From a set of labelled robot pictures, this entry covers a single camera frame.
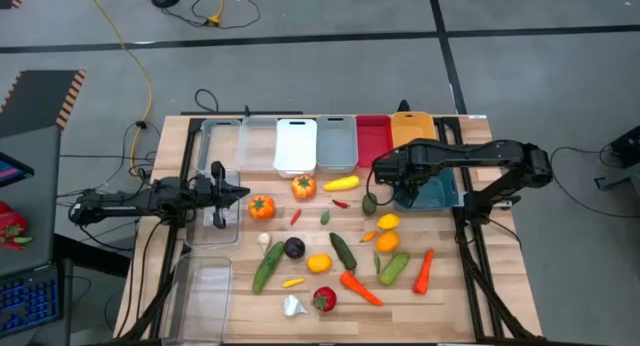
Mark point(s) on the black table frame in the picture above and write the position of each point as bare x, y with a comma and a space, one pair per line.
480, 286
186, 146

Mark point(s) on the yellow orange fruit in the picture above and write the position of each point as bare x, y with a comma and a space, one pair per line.
319, 263

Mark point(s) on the large black striped mat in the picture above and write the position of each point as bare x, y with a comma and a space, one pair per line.
40, 101

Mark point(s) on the small green pepper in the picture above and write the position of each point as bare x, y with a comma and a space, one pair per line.
325, 217

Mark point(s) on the yellow banana toy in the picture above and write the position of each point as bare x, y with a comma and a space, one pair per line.
293, 282

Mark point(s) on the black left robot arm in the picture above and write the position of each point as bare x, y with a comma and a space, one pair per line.
125, 202

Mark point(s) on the grey plastic bin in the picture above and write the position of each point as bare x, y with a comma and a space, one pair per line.
337, 146

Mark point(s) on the frosted translucent plastic bin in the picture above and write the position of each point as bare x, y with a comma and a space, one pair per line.
258, 143

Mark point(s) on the large white garlic bulb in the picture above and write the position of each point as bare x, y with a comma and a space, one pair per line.
294, 306

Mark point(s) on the small orange pepper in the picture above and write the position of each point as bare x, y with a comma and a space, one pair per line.
368, 236

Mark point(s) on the grey side desk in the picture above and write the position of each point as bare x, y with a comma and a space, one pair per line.
30, 211

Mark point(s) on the orange plastic bin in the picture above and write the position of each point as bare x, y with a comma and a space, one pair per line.
412, 128

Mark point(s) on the black equipment box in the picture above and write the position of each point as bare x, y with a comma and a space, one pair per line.
625, 146

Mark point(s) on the short light green cucumber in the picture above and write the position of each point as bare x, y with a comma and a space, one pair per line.
393, 268

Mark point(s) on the green chili pepper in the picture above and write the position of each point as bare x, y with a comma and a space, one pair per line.
376, 262

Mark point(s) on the black right table frame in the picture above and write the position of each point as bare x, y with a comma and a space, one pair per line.
480, 286

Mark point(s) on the red chili pepper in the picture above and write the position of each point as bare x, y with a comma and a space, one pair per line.
340, 204
295, 216

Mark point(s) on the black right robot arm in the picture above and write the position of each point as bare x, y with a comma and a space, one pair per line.
475, 153

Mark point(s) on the black clamp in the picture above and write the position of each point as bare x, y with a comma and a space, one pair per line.
403, 106

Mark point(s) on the black bar behind table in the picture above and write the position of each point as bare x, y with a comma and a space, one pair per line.
240, 113

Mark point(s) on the red toy bell pepper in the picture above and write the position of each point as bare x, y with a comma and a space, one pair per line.
10, 223

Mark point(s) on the large clear plastic bin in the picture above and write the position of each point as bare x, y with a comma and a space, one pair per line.
197, 301

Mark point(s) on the teal plastic bin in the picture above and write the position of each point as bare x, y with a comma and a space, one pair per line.
440, 193

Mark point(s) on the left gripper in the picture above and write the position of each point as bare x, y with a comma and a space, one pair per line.
218, 171

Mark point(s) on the long light green cucumber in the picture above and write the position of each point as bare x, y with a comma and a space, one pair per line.
268, 266

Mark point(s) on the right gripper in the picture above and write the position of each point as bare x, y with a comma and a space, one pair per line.
412, 166

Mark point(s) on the long orange carrot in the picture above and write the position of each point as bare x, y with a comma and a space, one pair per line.
360, 288

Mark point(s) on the dark green avocado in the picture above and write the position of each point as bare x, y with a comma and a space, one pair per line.
369, 204

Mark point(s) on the yellow lemon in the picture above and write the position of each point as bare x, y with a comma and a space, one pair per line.
388, 221

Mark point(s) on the dark green cucumber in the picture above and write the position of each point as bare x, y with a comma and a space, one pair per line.
343, 251

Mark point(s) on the black left table frame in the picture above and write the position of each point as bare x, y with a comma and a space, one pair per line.
186, 146

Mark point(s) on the red plastic bin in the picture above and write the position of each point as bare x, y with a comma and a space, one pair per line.
372, 138

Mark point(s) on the small garlic bulb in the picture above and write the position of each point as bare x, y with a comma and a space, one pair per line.
263, 241

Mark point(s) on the red tomato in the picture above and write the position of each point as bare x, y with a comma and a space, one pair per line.
324, 299

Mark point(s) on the red and green toy chilies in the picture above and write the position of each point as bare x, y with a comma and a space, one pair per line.
15, 242

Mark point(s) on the straight orange carrot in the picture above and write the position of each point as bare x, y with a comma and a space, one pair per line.
423, 271

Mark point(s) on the white plastic bin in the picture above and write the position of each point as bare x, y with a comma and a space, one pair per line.
296, 148

